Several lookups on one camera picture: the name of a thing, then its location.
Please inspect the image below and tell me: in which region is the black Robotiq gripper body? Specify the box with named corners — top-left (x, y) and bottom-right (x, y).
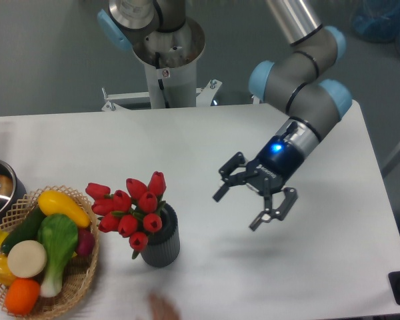
top-left (231, 135), bottom-right (303, 197)

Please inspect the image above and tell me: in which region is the dark grey ribbed vase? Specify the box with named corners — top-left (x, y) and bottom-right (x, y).
top-left (141, 204), bottom-right (180, 268)

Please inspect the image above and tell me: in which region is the dark green cucumber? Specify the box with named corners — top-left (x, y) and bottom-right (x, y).
top-left (1, 207), bottom-right (46, 255)

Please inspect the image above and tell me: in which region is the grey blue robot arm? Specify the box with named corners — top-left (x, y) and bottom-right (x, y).
top-left (97, 1), bottom-right (352, 230)

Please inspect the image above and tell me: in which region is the yellow squash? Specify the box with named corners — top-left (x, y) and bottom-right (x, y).
top-left (37, 190), bottom-right (91, 228)

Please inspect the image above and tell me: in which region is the orange fruit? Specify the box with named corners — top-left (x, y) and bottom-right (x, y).
top-left (5, 278), bottom-right (40, 315)

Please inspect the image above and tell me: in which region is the red tulip bouquet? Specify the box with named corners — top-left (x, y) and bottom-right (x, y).
top-left (85, 171), bottom-right (167, 259)

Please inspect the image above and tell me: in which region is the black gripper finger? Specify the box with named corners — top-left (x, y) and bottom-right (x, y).
top-left (249, 187), bottom-right (298, 231)
top-left (213, 151), bottom-right (246, 202)

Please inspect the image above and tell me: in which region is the green bok choy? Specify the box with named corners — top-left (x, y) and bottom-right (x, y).
top-left (37, 213), bottom-right (78, 298)

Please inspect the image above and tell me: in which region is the blue plastic bag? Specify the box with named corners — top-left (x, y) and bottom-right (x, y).
top-left (351, 1), bottom-right (400, 54)

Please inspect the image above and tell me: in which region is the yellow bell pepper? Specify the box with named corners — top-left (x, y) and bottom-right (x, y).
top-left (0, 253), bottom-right (17, 287)

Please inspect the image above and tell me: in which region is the beige round bun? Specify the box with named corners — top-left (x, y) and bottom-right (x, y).
top-left (7, 240), bottom-right (47, 278)

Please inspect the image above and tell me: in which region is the purple red radish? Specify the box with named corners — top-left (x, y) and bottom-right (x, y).
top-left (75, 229), bottom-right (95, 257)

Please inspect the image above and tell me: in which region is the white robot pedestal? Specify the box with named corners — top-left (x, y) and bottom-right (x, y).
top-left (97, 11), bottom-right (222, 111)

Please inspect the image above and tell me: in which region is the blurred human hand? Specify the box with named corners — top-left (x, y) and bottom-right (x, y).
top-left (148, 293), bottom-right (181, 320)

